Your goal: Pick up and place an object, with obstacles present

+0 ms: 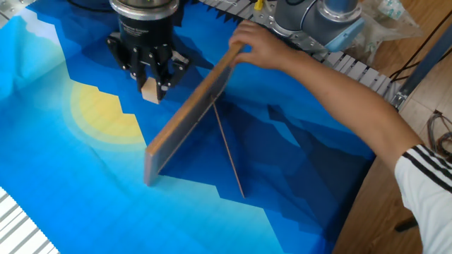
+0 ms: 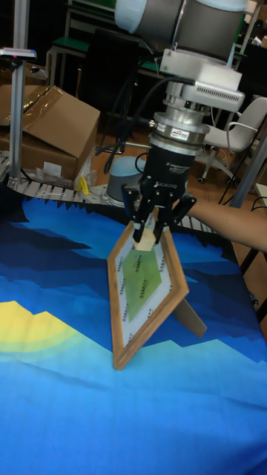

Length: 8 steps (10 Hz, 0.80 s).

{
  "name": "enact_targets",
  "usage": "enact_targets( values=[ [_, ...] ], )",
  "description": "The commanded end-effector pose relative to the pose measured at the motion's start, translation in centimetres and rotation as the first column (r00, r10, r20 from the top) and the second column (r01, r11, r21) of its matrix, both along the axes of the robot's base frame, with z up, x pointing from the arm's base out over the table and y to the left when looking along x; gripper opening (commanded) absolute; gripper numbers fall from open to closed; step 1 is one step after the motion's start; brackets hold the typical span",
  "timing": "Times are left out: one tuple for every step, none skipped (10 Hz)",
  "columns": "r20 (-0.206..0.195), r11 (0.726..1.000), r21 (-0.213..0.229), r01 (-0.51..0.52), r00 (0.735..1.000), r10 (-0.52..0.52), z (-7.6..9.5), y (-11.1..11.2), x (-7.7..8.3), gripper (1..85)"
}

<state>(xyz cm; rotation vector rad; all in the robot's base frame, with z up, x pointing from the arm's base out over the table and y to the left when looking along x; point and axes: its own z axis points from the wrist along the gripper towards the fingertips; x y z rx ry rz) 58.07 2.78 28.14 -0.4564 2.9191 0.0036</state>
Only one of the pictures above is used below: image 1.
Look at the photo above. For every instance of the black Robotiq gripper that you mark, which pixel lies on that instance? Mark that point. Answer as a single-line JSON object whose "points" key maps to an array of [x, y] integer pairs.
{"points": [[146, 33]]}

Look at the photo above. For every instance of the small wooden block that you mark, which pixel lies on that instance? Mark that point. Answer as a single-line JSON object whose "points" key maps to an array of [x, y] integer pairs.
{"points": [[150, 92]]}

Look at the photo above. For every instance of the wooden picture frame with stand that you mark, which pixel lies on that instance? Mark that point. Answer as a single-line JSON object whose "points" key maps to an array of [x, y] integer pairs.
{"points": [[187, 113]]}

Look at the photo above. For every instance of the person's right forearm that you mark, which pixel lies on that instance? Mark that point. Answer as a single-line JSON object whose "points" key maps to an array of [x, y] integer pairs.
{"points": [[353, 102]]}

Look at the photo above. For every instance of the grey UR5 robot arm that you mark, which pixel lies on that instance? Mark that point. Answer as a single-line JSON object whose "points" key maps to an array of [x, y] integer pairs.
{"points": [[310, 21]]}

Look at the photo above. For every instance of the person's right hand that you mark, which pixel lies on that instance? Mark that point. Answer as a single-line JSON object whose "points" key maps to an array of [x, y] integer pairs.
{"points": [[263, 46]]}

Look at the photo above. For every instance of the small yellow tag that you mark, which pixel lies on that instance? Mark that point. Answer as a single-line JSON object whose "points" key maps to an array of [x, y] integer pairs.
{"points": [[258, 5]]}

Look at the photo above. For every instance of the blue landscape print tablecloth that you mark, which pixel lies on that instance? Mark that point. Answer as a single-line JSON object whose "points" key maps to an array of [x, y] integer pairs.
{"points": [[88, 183]]}

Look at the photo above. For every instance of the clear plastic bag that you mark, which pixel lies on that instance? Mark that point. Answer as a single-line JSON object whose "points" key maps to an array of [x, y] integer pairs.
{"points": [[385, 21]]}

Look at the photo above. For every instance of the white striped shirt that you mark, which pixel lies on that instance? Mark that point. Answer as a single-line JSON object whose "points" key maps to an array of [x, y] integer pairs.
{"points": [[431, 197]]}

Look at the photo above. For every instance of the grey aluminium frame beam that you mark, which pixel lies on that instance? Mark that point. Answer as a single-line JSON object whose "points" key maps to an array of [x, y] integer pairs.
{"points": [[423, 63]]}

